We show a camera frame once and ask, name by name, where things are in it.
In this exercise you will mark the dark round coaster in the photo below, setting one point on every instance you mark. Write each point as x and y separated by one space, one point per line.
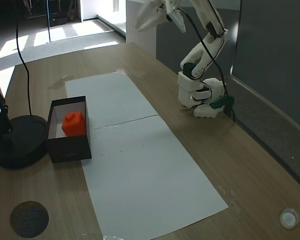
29 219

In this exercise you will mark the grey desk partition panel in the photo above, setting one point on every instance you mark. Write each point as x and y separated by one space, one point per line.
275 62

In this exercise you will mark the black desk lamp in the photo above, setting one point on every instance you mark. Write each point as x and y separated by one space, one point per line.
17 142

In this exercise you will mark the orange cube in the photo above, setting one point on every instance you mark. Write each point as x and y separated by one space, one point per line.
74 124

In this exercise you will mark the white round cap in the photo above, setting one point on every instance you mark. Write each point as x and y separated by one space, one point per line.
289 218

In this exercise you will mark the small white paper sheet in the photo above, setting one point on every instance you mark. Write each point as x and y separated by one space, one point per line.
110 100

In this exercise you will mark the white pillar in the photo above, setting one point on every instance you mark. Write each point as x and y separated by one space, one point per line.
140 42

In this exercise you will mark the large white paper sheet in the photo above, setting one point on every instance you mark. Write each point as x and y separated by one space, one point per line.
150 180

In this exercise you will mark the dark brown open box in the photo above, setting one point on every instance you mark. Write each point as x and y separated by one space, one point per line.
68 150

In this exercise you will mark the green table clamp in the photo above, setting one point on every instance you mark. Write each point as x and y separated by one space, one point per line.
222 102

